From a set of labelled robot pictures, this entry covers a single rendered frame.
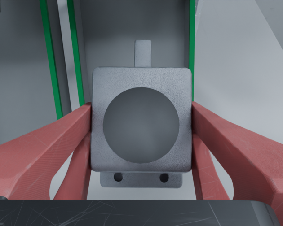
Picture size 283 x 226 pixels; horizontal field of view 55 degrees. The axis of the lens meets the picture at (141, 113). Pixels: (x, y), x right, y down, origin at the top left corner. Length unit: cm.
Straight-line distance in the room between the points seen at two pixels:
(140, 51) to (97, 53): 19
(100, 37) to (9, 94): 13
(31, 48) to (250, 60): 43
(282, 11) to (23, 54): 110
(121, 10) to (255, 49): 37
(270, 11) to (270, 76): 68
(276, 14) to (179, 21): 97
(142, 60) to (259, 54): 49
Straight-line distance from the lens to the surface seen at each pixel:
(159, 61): 35
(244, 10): 71
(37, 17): 34
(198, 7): 42
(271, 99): 57
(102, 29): 34
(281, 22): 135
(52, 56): 30
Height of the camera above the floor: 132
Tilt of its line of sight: 64 degrees down
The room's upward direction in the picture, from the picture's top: 4 degrees counter-clockwise
